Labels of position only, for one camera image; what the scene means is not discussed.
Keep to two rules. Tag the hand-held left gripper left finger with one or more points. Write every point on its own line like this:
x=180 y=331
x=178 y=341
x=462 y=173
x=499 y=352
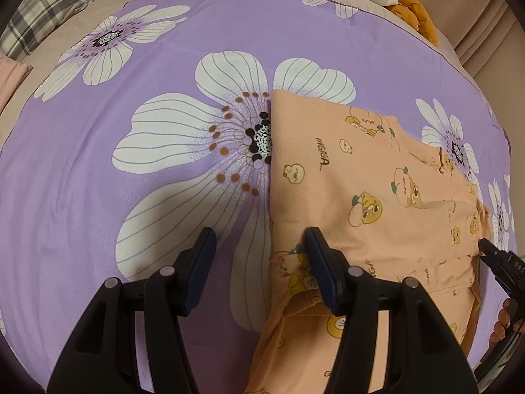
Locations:
x=200 y=271

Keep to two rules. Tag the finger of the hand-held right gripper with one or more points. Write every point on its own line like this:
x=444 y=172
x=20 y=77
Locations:
x=496 y=260

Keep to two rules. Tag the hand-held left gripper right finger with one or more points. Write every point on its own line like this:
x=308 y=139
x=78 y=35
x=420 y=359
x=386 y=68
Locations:
x=324 y=275

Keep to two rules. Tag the orange printed baby shirt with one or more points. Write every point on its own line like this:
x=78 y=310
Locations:
x=361 y=197

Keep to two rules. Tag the person's right hand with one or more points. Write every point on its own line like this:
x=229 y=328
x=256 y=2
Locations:
x=501 y=322

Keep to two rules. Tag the purple floral bed sheet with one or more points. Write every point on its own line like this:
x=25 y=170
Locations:
x=123 y=213

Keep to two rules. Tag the beige curtain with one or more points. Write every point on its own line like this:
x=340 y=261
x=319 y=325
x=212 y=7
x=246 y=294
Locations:
x=463 y=12

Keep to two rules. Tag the pink cloth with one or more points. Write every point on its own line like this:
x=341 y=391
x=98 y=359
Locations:
x=12 y=78

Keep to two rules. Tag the grey plaid pillow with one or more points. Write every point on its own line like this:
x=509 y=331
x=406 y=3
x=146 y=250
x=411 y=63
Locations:
x=49 y=8

